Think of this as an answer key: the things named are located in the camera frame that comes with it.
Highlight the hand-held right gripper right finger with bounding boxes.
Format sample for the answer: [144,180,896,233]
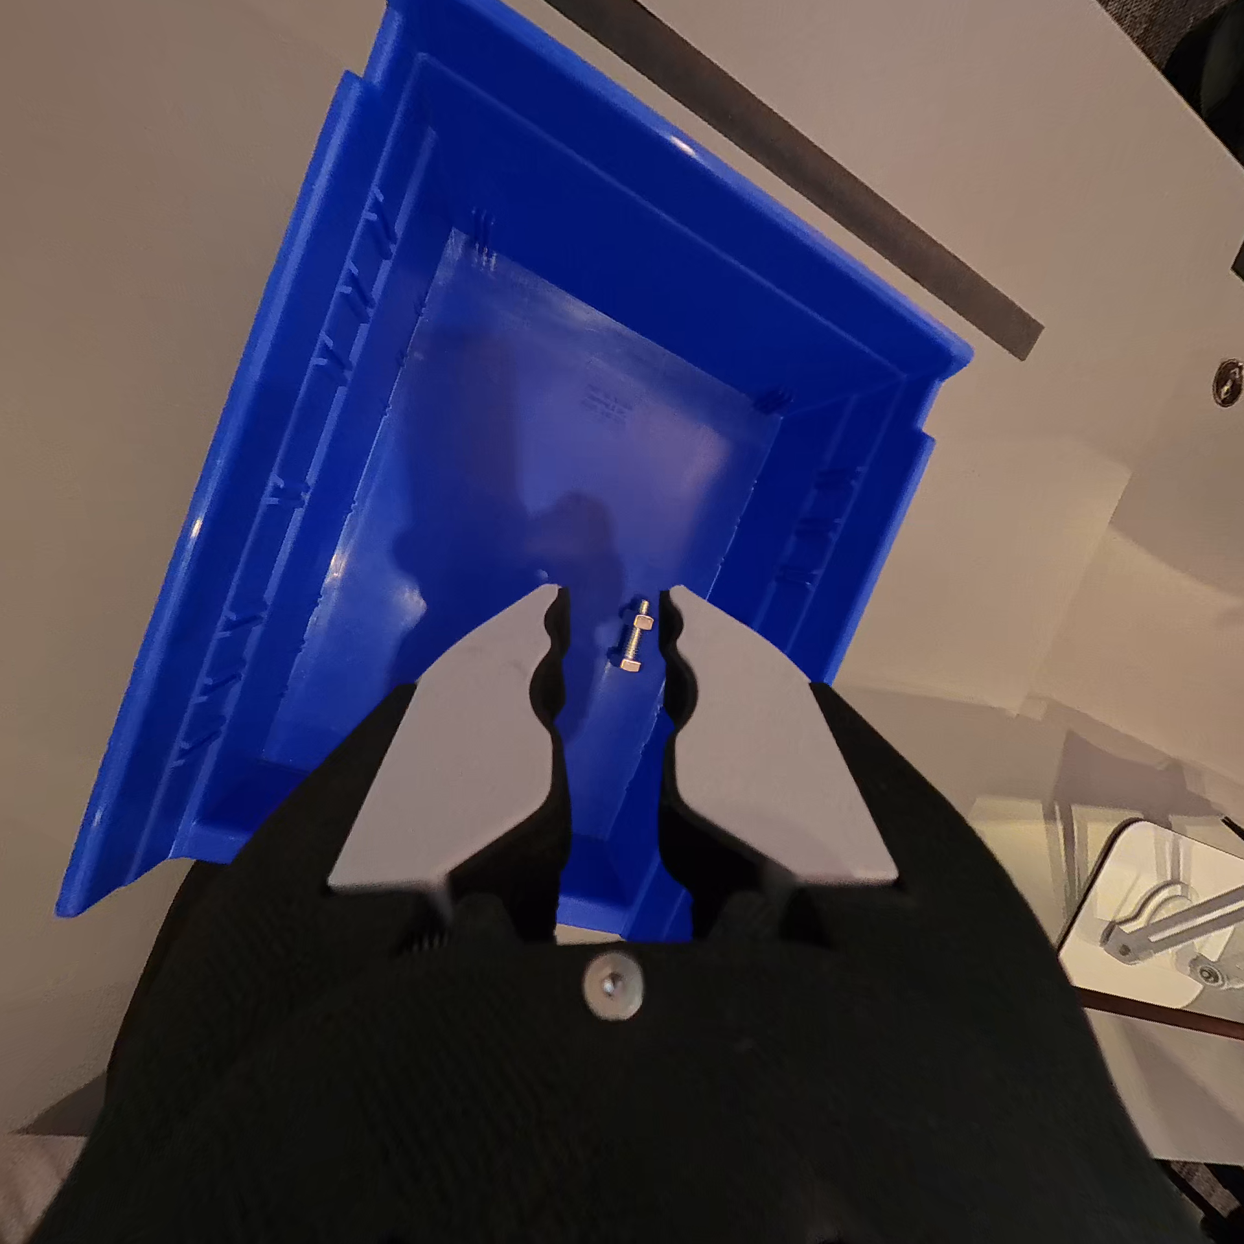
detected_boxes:
[655,582,902,890]

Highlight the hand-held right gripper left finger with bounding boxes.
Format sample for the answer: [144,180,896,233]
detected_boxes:
[325,582,574,892]

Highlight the blue plastic bin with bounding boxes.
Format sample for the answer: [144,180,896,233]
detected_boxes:
[53,0,975,944]

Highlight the white board stand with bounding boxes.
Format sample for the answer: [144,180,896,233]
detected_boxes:
[1056,817,1244,1012]

